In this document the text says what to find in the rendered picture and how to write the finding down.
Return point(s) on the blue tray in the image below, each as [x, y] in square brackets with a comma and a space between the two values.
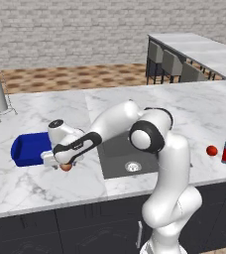
[29, 149]

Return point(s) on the dark drawer front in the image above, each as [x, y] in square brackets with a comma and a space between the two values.
[25, 244]
[21, 223]

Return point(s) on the dark cupboard door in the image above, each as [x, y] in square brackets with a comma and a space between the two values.
[219, 215]
[98, 228]

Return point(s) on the grey sink basin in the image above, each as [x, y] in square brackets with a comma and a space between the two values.
[121, 158]

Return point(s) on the grey bar stool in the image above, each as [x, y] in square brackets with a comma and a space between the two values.
[191, 73]
[155, 54]
[171, 63]

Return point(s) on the orange round fruit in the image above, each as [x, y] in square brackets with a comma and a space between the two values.
[66, 167]

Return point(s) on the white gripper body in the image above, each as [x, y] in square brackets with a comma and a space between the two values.
[49, 158]

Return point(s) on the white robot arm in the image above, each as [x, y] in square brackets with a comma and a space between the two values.
[171, 172]

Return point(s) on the red tomato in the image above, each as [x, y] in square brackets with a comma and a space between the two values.
[211, 151]

